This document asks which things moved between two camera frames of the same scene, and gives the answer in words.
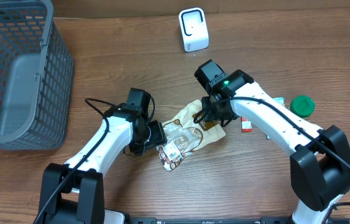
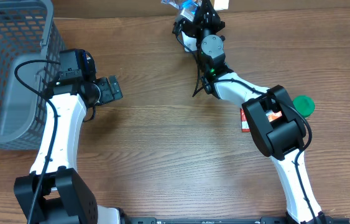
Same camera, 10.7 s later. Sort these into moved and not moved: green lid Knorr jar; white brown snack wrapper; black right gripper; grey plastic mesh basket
Moved: black right gripper; white brown snack wrapper
Not moved: green lid Knorr jar; grey plastic mesh basket
